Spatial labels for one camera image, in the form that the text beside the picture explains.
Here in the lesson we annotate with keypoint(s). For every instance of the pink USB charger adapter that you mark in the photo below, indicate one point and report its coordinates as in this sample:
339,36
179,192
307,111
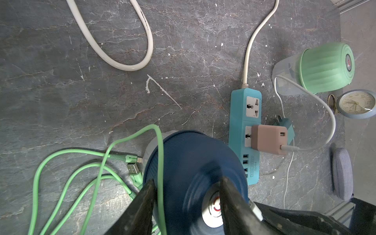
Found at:
269,139

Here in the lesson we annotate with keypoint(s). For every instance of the green cordless meat grinder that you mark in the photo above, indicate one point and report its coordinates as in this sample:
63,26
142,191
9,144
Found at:
326,68

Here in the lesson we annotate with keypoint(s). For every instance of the grey round alarm clock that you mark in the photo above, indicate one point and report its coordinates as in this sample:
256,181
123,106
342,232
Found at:
354,104

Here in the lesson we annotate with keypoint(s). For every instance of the teal power strip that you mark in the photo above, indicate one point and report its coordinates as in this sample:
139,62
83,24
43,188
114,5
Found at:
245,112

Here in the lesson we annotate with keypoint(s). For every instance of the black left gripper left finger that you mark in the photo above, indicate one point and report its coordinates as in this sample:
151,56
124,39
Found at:
137,218

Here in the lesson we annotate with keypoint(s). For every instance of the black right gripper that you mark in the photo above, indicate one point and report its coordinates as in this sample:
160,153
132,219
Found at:
292,222

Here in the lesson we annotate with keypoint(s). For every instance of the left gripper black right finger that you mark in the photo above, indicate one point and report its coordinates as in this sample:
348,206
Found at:
237,216

